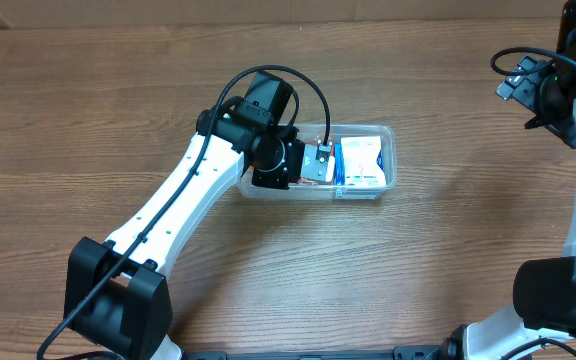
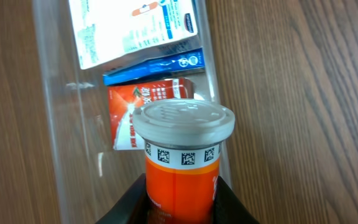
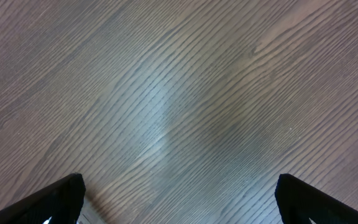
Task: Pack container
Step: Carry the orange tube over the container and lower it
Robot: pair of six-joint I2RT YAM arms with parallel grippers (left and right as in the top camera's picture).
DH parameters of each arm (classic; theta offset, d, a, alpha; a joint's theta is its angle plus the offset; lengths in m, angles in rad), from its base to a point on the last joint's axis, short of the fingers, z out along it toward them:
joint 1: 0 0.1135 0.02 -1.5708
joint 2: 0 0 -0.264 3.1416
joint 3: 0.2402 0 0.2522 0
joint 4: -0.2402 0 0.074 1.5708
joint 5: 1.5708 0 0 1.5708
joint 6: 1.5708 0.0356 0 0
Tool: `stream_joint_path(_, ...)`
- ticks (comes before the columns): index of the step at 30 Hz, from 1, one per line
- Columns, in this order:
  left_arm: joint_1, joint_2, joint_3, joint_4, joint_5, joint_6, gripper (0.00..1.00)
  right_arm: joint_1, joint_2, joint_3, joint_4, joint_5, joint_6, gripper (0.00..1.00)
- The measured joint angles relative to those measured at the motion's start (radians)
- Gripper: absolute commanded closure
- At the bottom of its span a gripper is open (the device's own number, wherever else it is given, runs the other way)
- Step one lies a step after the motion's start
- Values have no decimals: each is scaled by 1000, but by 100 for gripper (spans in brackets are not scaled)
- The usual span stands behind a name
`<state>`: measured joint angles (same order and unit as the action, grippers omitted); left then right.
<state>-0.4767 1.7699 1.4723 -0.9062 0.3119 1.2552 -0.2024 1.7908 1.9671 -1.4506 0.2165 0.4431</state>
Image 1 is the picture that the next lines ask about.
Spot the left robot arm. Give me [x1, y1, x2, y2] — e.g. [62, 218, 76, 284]
[37, 65, 303, 359]

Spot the clear plastic container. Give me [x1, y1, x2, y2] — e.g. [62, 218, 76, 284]
[237, 124, 397, 200]

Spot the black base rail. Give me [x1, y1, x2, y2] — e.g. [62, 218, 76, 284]
[177, 344, 534, 360]

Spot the white and blue box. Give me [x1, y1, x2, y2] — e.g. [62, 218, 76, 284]
[334, 136, 386, 188]

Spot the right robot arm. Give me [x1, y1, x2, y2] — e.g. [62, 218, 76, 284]
[435, 1, 576, 359]

